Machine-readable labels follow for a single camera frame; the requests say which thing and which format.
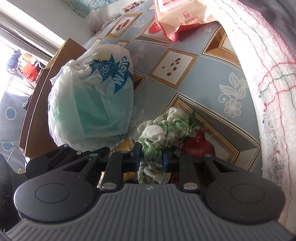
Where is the pink tissue pack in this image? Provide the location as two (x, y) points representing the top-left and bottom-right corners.
(154, 0), (216, 42)

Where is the red plastic bag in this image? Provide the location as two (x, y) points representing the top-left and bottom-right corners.
(22, 62), (39, 82)

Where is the white FamilyMart plastic bag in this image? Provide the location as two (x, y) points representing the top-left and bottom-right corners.
(48, 44), (134, 152)

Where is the floral teal wall quilt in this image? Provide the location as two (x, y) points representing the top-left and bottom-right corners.
(63, 0), (97, 18)

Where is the brown cardboard box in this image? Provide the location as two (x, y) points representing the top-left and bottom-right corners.
(19, 38), (86, 158)

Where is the green white scrunched cloth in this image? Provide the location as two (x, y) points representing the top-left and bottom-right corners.
(137, 108), (191, 184)

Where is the white stitched quilt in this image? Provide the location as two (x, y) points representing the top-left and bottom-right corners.
(209, 1), (295, 232)

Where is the fruit pattern table cloth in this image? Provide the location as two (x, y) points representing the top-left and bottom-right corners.
(85, 1), (262, 175)

